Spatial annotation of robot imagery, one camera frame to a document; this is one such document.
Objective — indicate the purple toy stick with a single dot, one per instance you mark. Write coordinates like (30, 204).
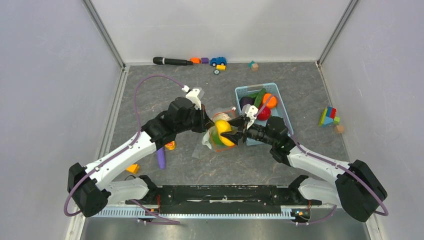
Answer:
(161, 158)

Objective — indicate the yellow red toy disc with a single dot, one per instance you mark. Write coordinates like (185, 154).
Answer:
(171, 145)

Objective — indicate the yellow toy block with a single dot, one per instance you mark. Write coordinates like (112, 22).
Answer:
(221, 67)

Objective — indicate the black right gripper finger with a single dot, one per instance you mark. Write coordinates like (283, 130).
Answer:
(235, 136)
(240, 122)

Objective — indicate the red apple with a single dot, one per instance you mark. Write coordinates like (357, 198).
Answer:
(264, 115)

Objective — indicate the yellow bell pepper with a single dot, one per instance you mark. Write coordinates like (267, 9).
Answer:
(222, 126)

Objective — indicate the green cucumber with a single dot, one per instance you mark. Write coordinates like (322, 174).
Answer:
(259, 97)

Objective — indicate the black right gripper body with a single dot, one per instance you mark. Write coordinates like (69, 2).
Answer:
(257, 132)

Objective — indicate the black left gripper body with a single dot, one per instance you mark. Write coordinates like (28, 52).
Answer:
(195, 122)

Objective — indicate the blue toy car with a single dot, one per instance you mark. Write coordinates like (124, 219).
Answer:
(215, 61)

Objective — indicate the teal and tan blocks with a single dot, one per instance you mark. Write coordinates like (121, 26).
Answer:
(253, 66)

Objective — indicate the green white cabbage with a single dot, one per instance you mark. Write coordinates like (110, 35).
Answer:
(213, 132)

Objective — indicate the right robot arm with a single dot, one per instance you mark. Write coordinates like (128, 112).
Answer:
(352, 186)

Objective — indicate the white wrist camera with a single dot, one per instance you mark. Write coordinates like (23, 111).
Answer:
(250, 112)
(194, 95)

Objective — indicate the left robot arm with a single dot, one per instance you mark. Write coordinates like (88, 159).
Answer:
(87, 185)

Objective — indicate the orange toy piece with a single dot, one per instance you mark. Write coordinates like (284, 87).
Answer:
(195, 60)

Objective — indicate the purple toy block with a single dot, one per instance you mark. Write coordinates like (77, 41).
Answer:
(204, 60)

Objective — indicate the colourful block stack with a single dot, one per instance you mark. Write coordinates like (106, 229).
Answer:
(328, 117)

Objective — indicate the clear zip top bag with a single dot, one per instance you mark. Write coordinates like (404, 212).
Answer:
(205, 146)

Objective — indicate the yellow cheese wedge toy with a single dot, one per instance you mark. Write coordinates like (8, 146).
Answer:
(133, 169)

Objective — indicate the purple eggplant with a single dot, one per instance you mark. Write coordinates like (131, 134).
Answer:
(246, 100)

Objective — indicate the tan wooden cube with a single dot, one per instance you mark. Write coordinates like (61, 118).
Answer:
(339, 129)

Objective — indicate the black microphone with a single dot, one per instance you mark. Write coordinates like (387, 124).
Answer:
(171, 61)

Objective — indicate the orange fruit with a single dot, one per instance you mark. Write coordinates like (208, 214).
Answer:
(269, 100)

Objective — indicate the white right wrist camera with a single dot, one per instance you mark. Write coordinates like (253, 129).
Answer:
(250, 112)

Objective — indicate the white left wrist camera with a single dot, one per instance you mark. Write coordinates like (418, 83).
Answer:
(194, 95)

